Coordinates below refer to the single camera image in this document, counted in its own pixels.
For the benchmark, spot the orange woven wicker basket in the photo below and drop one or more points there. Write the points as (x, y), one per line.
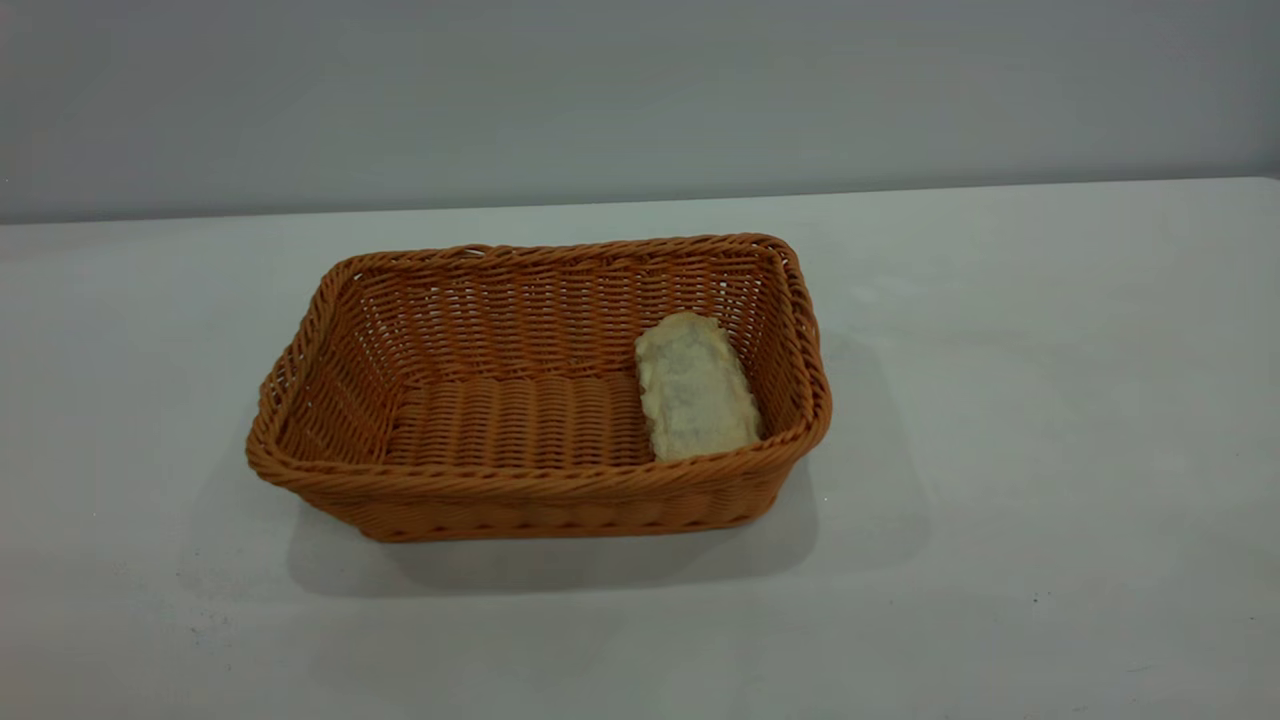
(500, 420)

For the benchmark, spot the striped long bread roll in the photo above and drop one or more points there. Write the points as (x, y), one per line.
(695, 390)

